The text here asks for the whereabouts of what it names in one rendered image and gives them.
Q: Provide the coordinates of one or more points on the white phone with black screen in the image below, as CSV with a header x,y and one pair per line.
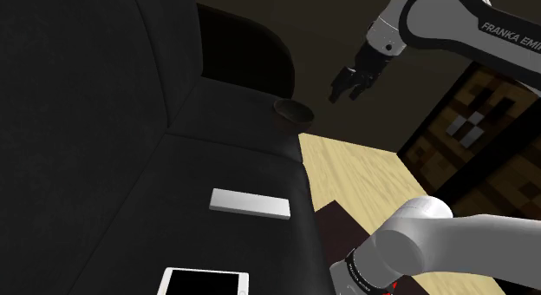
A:
x,y
203,282

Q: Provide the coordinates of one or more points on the white flat remote control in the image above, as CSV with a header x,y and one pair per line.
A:
x,y
249,203

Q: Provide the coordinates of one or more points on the brown patterned wooden door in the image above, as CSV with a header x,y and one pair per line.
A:
x,y
486,158

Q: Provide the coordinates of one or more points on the black sofa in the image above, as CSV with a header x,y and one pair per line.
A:
x,y
84,125

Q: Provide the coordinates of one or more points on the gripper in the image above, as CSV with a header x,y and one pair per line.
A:
x,y
371,60

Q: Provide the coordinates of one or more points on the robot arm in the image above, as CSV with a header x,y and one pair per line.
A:
x,y
427,247

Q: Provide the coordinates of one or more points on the dark brown bowl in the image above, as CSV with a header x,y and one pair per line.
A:
x,y
293,112

